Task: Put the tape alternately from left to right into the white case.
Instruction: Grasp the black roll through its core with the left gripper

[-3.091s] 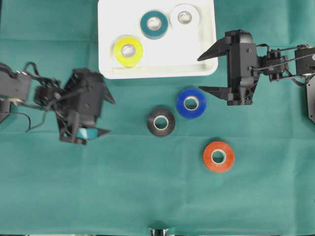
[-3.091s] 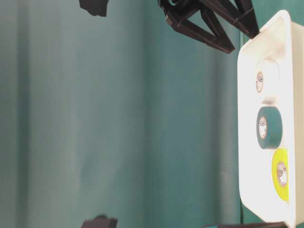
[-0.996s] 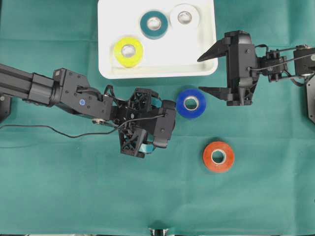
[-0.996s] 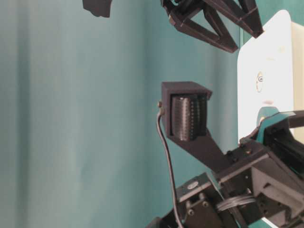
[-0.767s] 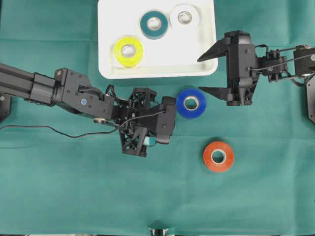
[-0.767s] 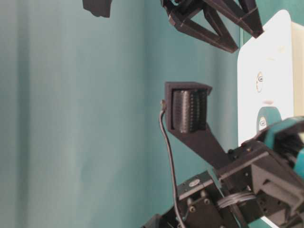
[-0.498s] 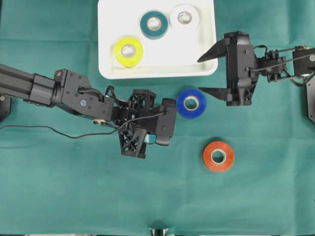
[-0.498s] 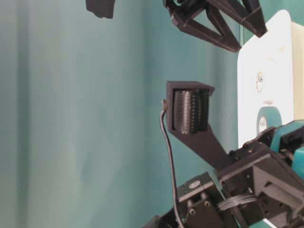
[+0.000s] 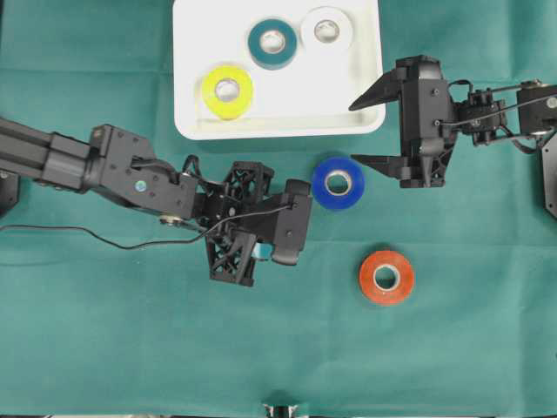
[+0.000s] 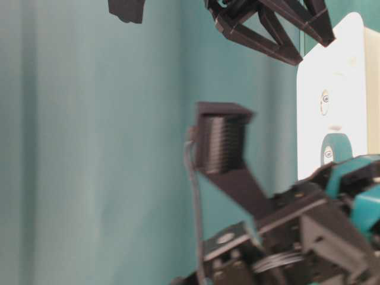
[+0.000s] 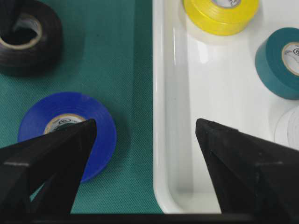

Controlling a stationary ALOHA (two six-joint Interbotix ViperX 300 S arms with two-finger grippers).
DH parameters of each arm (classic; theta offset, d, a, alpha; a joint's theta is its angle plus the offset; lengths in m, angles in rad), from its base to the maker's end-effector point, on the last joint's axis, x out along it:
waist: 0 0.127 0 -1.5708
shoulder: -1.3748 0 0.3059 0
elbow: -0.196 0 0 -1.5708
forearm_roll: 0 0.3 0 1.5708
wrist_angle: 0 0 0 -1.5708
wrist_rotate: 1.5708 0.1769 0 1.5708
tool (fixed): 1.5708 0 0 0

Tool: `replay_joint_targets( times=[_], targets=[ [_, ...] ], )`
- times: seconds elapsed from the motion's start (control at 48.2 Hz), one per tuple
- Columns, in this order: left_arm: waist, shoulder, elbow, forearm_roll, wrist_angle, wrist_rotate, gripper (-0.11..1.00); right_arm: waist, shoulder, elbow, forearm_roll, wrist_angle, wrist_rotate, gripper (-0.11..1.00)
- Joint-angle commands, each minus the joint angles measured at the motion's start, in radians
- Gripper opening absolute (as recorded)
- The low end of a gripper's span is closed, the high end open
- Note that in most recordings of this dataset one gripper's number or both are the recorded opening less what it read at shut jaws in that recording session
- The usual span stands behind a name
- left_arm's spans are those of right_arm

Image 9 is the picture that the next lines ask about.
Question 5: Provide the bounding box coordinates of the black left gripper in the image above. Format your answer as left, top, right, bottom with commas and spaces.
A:
204, 161, 312, 287

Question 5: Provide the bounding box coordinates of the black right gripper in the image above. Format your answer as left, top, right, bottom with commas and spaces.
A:
348, 56, 456, 188

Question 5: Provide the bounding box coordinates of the white tape roll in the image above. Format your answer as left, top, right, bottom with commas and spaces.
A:
300, 7, 354, 56

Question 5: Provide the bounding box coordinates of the teal tape roll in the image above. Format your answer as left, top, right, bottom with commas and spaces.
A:
247, 18, 298, 71

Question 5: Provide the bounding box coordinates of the yellow tape roll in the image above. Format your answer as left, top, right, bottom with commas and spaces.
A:
201, 64, 254, 120

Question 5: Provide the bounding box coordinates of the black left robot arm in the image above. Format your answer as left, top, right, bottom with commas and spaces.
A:
1, 119, 312, 287

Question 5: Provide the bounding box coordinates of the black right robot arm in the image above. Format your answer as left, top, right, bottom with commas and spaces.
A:
350, 55, 556, 188

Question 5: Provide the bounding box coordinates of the blue tape roll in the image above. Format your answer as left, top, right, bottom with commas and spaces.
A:
312, 157, 366, 211

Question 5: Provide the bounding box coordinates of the orange tape roll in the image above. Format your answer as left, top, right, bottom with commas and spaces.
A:
358, 250, 415, 307

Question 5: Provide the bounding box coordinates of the white plastic case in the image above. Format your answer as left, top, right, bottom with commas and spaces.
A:
172, 1, 385, 141

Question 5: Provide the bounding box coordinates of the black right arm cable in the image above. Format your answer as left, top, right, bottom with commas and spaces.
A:
434, 78, 557, 153

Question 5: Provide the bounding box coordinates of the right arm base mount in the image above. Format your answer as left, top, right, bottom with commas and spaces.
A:
541, 133, 557, 218

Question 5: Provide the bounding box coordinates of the camera stand at table edge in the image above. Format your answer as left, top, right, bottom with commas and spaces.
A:
264, 404, 299, 418

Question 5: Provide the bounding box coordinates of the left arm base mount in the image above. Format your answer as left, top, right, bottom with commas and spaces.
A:
0, 172, 20, 218

